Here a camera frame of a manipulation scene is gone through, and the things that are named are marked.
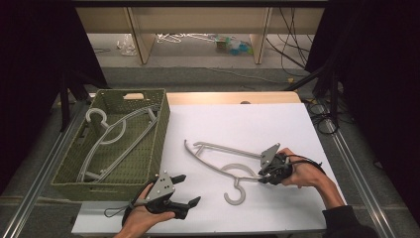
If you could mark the person's right hand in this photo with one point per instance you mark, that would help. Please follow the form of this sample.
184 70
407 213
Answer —
305 172

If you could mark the black metal stand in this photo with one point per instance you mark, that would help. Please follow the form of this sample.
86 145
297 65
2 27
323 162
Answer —
334 99
65 102

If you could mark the grey plastic clothes hanger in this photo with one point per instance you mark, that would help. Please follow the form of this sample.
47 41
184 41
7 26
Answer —
231 149
95 110

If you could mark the black curtain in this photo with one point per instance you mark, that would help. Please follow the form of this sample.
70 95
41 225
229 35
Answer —
383 82
29 82

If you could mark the beige desk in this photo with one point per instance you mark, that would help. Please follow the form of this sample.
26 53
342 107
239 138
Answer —
198 20

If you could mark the aluminium rail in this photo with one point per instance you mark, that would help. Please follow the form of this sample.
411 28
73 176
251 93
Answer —
43 175
356 172

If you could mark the green woven basket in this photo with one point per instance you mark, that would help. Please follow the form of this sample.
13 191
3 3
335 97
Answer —
140 165

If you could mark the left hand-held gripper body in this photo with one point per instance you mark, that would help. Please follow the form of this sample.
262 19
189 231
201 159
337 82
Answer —
163 188

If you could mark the white hangers on floor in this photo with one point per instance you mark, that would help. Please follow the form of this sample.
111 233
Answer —
168 38

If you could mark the person's left hand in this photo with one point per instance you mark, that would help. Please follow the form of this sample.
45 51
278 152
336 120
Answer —
142 223

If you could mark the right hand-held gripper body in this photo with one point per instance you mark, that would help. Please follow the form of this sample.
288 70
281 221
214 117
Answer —
275 165

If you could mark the colourful plastic clutter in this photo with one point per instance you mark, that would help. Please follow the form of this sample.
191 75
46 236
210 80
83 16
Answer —
236 46

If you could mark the clear plastic bag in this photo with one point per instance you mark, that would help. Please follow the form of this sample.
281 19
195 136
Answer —
127 44

